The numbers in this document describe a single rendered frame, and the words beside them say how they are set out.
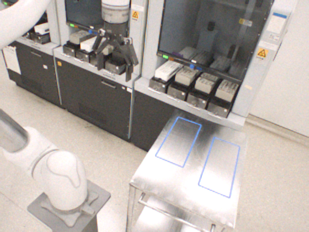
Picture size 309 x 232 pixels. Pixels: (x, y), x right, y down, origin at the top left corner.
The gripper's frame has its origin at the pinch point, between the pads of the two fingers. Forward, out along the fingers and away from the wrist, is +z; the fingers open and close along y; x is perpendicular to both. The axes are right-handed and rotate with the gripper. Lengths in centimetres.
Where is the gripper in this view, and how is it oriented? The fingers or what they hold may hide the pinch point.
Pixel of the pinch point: (113, 72)
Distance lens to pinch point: 95.0
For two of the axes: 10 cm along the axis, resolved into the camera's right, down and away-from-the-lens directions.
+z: -1.2, 7.7, 6.2
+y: 8.7, 3.8, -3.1
